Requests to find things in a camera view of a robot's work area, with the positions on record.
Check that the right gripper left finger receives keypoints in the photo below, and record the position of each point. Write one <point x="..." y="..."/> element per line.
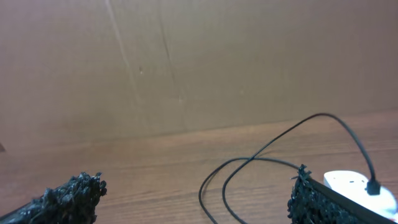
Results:
<point x="71" y="203"/>

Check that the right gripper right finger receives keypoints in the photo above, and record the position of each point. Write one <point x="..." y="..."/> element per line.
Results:
<point x="313" y="203"/>

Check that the white charger plug adapter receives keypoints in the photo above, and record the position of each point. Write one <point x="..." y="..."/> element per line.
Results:
<point x="353" y="186"/>

